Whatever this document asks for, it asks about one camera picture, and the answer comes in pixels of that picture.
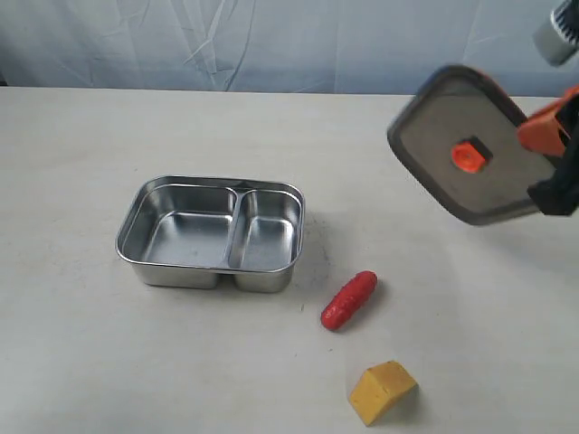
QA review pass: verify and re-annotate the blue backdrop cloth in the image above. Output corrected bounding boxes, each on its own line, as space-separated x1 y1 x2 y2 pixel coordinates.
1 1 578 96

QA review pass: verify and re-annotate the red toy sausage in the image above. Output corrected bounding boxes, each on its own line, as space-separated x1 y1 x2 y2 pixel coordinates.
320 270 378 331

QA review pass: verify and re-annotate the dark transparent box lid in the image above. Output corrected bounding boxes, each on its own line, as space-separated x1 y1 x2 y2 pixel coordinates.
387 64 555 226

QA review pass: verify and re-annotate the stainless steel lunch box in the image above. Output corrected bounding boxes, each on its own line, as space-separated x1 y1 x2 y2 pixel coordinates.
115 175 306 294

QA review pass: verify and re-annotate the yellow toy cheese wedge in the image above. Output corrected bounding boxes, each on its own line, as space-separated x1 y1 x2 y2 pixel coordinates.
348 361 417 427

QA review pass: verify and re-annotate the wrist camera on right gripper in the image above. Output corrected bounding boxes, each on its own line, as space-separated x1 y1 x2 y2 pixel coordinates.
533 0 578 67

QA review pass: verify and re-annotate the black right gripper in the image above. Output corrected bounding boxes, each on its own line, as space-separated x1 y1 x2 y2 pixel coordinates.
517 86 578 217

